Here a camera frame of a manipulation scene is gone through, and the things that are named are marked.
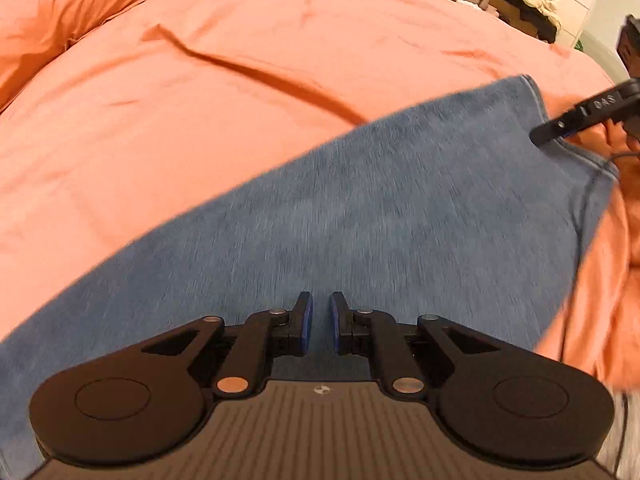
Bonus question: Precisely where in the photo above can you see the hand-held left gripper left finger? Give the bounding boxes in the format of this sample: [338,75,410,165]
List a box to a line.
[141,291,314,396]

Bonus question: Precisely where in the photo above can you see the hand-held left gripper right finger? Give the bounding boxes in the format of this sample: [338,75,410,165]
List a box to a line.
[328,291,501,396]

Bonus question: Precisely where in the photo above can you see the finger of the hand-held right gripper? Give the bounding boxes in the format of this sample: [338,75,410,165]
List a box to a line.
[530,77,640,149]

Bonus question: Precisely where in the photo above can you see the blue denim pants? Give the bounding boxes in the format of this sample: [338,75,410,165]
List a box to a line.
[0,74,621,466]

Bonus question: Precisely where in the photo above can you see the crumpled white garment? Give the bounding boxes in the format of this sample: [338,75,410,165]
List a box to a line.
[516,0,560,27]

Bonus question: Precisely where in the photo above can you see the orange bed sheet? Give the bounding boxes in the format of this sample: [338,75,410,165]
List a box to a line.
[0,0,640,401]

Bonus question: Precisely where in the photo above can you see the person's grey striped clothing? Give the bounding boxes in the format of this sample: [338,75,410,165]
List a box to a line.
[600,389,640,480]

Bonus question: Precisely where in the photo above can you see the orange duvet bundle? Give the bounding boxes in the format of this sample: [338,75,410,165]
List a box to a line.
[0,0,197,107]

